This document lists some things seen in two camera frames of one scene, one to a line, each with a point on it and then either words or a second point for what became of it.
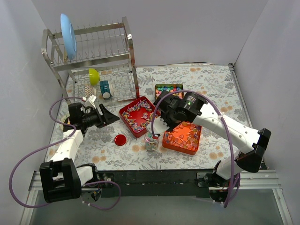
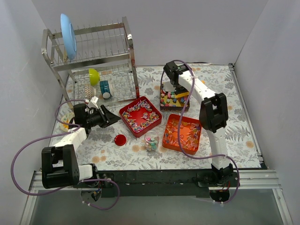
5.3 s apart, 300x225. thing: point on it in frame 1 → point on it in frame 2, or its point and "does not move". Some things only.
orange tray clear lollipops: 184,137 does not move
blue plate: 68,36 does not move
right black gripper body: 165,110 → 176,85
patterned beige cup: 88,90 does not move
